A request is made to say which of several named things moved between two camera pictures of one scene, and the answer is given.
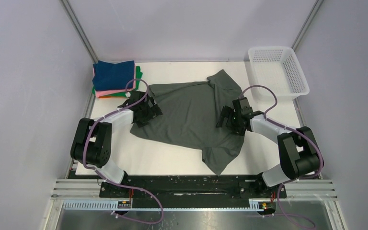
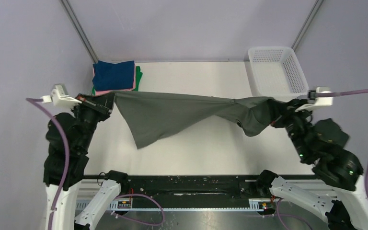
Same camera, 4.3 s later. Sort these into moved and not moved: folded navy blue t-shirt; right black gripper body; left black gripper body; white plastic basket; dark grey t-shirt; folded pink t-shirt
Moved: right black gripper body; dark grey t-shirt; left black gripper body
Not moved: white plastic basket; folded pink t-shirt; folded navy blue t-shirt
